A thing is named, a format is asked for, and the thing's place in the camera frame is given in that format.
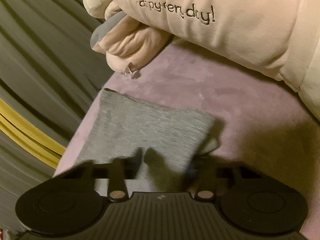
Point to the grey curtain with yellow stripe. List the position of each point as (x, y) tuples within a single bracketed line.
[(49, 78)]

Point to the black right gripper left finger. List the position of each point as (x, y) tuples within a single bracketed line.
[(79, 182)]

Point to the cream plush toy with embroidery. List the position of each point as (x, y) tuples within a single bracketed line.
[(278, 38)]

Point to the pink bed sheet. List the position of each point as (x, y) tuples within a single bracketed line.
[(259, 121)]

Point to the grey knit pants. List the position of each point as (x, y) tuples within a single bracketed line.
[(169, 139)]

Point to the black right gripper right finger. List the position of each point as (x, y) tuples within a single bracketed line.
[(209, 177)]

